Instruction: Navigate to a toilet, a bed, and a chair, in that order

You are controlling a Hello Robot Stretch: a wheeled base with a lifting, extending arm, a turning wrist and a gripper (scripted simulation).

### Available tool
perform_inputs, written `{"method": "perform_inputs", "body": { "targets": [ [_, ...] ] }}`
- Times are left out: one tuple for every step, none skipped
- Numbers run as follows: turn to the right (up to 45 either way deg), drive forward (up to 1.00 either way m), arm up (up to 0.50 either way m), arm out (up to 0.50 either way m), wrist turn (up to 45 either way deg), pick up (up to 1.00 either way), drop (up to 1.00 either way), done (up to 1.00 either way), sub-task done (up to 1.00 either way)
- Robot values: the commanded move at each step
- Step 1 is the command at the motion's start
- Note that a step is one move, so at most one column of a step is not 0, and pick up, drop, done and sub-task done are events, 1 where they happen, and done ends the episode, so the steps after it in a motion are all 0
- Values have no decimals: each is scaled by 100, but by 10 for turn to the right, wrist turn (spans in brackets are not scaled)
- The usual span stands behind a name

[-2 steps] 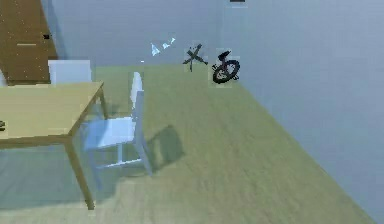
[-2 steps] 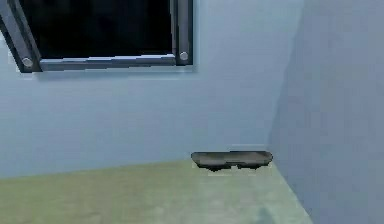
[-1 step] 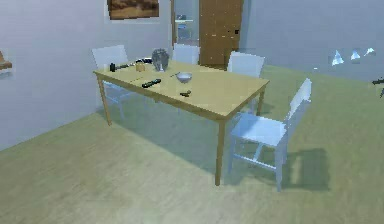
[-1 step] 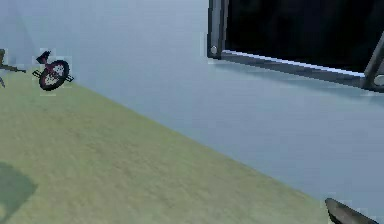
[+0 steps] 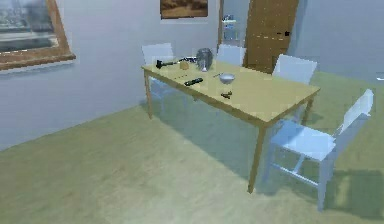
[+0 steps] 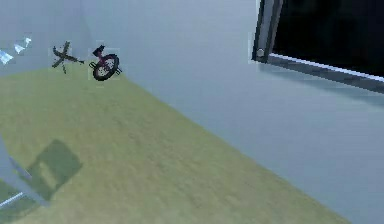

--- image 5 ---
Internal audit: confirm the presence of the white bowl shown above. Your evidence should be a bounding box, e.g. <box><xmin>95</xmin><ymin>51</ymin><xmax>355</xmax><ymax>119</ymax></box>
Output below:
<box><xmin>218</xmin><ymin>73</ymin><xmax>236</xmax><ymax>85</ymax></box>

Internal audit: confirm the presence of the white shelf unit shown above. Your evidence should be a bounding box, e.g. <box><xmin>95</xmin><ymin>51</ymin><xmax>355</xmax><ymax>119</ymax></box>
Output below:
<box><xmin>222</xmin><ymin>13</ymin><xmax>240</xmax><ymax>42</ymax></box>

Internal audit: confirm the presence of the brown framed picture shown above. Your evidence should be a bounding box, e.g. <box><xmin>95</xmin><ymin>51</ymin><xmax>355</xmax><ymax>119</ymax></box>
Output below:
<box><xmin>159</xmin><ymin>0</ymin><xmax>209</xmax><ymax>20</ymax></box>

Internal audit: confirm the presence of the wooden framed window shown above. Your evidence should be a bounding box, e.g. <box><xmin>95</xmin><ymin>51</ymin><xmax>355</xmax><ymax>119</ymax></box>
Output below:
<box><xmin>0</xmin><ymin>0</ymin><xmax>77</xmax><ymax>72</ymax></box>

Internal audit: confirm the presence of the black remote control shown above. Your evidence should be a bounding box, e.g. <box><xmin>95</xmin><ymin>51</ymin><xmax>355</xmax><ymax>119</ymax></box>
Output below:
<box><xmin>184</xmin><ymin>77</ymin><xmax>204</xmax><ymax>87</ymax></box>

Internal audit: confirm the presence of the brown wooden door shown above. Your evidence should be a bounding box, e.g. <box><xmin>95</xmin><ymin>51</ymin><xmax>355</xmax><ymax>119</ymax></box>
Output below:
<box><xmin>242</xmin><ymin>0</ymin><xmax>300</xmax><ymax>75</ymax></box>

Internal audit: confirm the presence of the light wooden dining table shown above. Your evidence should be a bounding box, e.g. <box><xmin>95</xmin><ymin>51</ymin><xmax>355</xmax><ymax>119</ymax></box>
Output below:
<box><xmin>141</xmin><ymin>59</ymin><xmax>322</xmax><ymax>195</ymax></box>

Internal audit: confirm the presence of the white chair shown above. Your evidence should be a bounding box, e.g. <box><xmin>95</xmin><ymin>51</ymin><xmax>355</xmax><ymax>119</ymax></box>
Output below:
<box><xmin>272</xmin><ymin>53</ymin><xmax>318</xmax><ymax>85</ymax></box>
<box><xmin>216</xmin><ymin>43</ymin><xmax>247</xmax><ymax>67</ymax></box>
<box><xmin>141</xmin><ymin>42</ymin><xmax>176</xmax><ymax>100</ymax></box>
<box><xmin>265</xmin><ymin>88</ymin><xmax>375</xmax><ymax>212</ymax></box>

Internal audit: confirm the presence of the black long tool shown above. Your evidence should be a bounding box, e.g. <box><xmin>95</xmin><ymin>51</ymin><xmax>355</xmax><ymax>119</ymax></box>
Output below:
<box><xmin>155</xmin><ymin>57</ymin><xmax>198</xmax><ymax>70</ymax></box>

